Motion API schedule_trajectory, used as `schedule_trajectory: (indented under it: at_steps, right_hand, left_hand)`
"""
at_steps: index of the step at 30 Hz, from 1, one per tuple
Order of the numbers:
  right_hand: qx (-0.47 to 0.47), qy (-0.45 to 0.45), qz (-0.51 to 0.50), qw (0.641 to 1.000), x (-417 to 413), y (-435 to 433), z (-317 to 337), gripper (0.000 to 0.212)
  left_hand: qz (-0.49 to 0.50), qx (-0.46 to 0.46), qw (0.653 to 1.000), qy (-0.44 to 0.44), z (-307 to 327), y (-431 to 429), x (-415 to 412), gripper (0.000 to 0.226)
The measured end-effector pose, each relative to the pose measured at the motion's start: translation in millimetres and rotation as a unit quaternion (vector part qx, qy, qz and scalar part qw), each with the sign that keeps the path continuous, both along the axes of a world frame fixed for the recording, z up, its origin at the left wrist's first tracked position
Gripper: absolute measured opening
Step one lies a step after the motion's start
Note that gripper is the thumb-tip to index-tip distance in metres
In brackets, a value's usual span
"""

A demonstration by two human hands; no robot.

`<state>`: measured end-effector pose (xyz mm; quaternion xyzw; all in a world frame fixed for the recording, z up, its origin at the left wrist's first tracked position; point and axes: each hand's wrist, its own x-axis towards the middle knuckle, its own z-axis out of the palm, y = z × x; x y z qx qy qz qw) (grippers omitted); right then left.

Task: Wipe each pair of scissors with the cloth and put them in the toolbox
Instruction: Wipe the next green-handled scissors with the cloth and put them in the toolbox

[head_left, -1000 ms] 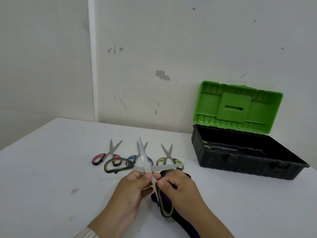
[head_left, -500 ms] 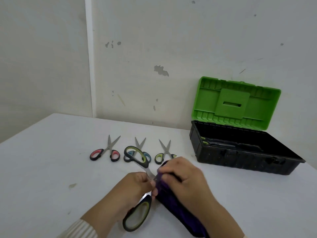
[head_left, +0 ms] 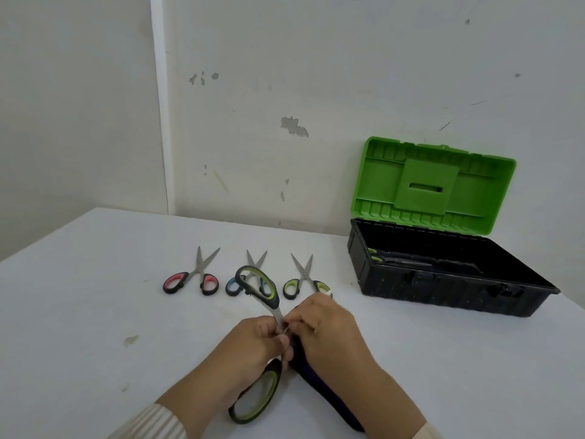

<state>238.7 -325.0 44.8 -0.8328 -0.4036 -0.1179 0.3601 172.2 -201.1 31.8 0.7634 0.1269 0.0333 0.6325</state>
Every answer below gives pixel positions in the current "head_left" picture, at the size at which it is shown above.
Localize person's left hand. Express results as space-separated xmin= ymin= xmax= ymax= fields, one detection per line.
xmin=207 ymin=316 xmax=294 ymax=406

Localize person's right forearm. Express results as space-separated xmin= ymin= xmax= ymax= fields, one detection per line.
xmin=348 ymin=363 xmax=445 ymax=439

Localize person's right hand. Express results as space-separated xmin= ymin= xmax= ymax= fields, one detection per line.
xmin=283 ymin=293 xmax=381 ymax=387

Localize person's left forearm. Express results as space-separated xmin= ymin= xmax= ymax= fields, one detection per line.
xmin=107 ymin=359 xmax=238 ymax=439

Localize green handled scissors with dark blades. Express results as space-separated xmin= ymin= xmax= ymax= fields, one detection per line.
xmin=367 ymin=248 xmax=434 ymax=267

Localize red handled scissors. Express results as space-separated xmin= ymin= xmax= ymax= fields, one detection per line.
xmin=163 ymin=246 xmax=221 ymax=296

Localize large green black scissors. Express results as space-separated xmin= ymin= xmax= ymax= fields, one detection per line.
xmin=228 ymin=265 xmax=293 ymax=426

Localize black toolbox with green lid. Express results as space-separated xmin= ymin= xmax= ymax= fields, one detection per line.
xmin=347 ymin=136 xmax=561 ymax=319

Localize small green handled scissors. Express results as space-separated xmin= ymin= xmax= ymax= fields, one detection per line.
xmin=282 ymin=253 xmax=333 ymax=301

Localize blue handled scissors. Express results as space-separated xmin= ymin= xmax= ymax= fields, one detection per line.
xmin=225 ymin=250 xmax=274 ymax=298

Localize white wall conduit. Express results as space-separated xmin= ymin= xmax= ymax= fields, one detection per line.
xmin=149 ymin=0 xmax=177 ymax=216

